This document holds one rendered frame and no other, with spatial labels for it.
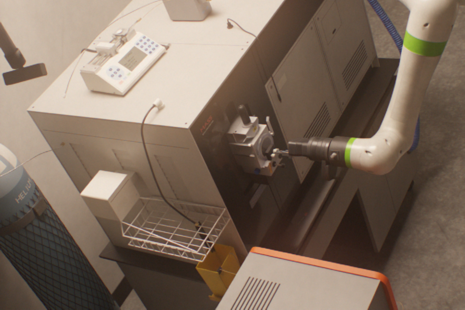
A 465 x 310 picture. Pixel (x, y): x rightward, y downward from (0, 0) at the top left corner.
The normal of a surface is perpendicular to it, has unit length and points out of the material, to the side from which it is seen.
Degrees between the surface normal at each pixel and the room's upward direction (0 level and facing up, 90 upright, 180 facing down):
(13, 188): 90
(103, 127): 90
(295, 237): 0
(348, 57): 90
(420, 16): 68
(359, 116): 0
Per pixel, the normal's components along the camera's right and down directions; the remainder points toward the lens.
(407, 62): -0.83, 0.32
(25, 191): 0.92, -0.07
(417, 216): -0.31, -0.73
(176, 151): -0.46, 0.68
